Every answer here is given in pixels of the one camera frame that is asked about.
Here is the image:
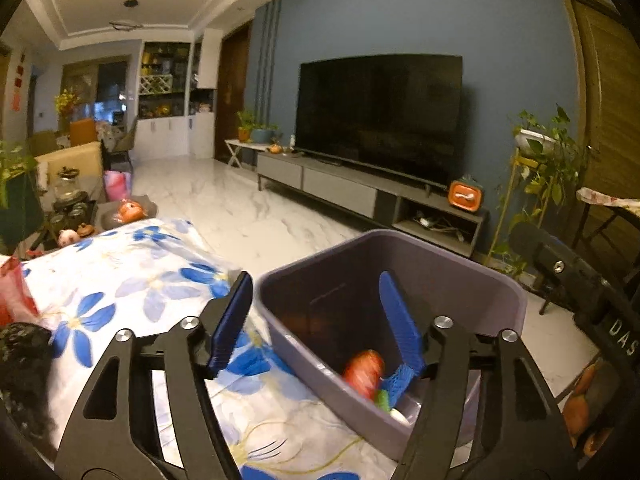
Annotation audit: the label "dark coffee table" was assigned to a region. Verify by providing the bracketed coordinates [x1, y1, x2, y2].
[45, 195, 161, 241]

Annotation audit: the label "red wall decorations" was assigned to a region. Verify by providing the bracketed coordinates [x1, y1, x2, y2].
[12, 50, 27, 111]

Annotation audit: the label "glass balcony door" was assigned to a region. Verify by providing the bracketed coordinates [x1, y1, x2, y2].
[60, 60, 131, 126]

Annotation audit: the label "plant in orange pot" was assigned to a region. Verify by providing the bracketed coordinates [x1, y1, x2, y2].
[236, 110, 256, 142]

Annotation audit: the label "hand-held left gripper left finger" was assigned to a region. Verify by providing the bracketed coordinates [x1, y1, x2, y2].
[54, 271, 254, 480]

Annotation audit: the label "orange dining chair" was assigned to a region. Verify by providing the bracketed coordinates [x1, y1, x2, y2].
[69, 119, 97, 147]

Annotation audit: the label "red paper cup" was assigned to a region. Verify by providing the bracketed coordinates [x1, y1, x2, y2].
[342, 350, 386, 401]

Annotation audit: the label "glass teapot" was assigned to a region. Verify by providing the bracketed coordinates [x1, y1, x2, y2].
[52, 166, 83, 203]

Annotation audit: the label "orange retro speaker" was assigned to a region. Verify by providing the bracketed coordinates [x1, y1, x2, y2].
[447, 176, 482, 212]

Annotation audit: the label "tangled cables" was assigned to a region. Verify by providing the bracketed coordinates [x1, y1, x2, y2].
[412, 215, 461, 238]

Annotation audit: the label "black flat television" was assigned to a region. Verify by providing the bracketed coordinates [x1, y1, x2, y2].
[295, 54, 463, 188]

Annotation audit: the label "black plastic bag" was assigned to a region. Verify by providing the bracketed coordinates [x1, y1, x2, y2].
[0, 322, 56, 441]

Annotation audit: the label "grey television stand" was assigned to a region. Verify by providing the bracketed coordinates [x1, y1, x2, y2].
[256, 151, 490, 260]

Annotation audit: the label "blue floral tablecloth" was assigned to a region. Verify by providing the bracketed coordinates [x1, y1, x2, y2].
[0, 217, 401, 480]

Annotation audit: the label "yellow sofa throw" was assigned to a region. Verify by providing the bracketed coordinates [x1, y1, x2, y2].
[35, 141, 103, 186]

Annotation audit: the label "pothos plant in teal planter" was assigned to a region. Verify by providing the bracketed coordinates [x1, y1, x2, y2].
[0, 140, 43, 251]

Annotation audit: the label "grey plastic bin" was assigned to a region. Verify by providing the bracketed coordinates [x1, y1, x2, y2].
[260, 230, 528, 463]

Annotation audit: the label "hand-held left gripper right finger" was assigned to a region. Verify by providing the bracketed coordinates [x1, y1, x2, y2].
[378, 271, 576, 480]

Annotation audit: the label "blue foam net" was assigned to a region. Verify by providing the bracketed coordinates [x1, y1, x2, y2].
[382, 362, 418, 396]

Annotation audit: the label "climbing plant on yellow stand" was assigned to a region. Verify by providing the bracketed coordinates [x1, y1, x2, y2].
[485, 105, 591, 281]

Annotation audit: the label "white display cabinet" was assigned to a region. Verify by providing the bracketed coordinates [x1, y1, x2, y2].
[135, 30, 221, 158]

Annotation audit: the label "orange ceramic figure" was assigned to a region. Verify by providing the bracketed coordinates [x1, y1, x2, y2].
[116, 200, 147, 223]

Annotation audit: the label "black chair with floral cloth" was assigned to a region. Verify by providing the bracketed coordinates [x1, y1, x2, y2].
[575, 187, 640, 286]

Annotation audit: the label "brown wooden door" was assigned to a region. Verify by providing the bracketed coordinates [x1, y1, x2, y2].
[557, 0, 640, 261]

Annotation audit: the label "red plastic bag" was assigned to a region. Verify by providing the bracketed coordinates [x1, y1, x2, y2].
[0, 255, 40, 326]

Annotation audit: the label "grey dining chair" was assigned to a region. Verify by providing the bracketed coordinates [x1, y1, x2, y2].
[115, 115, 140, 161]

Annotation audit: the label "white folding side table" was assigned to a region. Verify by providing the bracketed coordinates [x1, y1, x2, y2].
[225, 139, 271, 168]

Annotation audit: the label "yellow flower bouquet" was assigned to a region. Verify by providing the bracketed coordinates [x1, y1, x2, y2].
[54, 89, 83, 116]

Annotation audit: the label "dark wooden door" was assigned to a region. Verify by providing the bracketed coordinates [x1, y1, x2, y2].
[215, 25, 253, 161]

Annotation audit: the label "person's right forearm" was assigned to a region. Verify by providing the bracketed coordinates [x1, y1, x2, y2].
[562, 355, 631, 461]

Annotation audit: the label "pink gift bag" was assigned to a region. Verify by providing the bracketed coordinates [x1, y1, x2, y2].
[102, 170, 133, 202]

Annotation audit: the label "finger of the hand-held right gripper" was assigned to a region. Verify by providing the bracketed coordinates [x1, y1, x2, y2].
[510, 222, 608, 321]

